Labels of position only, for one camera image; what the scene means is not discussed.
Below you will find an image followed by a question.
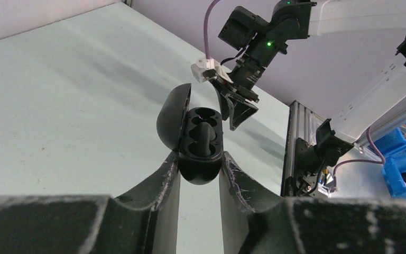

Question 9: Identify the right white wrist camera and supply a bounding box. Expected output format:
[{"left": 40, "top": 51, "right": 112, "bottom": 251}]
[{"left": 190, "top": 57, "right": 233, "bottom": 84}]

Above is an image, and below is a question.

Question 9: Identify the aluminium frame rail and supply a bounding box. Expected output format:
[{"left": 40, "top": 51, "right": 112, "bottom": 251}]
[{"left": 280, "top": 101, "right": 391, "bottom": 198}]

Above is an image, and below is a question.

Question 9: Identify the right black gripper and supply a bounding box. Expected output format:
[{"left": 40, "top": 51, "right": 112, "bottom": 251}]
[{"left": 211, "top": 6, "right": 289, "bottom": 131}]

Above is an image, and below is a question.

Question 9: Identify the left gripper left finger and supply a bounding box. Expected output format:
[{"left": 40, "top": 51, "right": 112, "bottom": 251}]
[{"left": 0, "top": 152, "right": 180, "bottom": 253}]

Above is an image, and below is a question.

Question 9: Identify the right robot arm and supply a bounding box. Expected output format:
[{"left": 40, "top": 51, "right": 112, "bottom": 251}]
[{"left": 224, "top": 30, "right": 403, "bottom": 164}]

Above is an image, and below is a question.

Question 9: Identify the black earbud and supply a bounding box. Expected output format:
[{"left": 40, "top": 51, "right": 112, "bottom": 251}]
[{"left": 194, "top": 122, "right": 215, "bottom": 157}]

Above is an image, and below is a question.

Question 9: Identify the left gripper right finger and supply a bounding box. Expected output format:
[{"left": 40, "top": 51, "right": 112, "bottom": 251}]
[{"left": 219, "top": 152, "right": 406, "bottom": 253}]

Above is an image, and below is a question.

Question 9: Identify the black charging case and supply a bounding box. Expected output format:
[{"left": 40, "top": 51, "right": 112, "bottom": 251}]
[{"left": 156, "top": 84, "right": 224, "bottom": 185}]

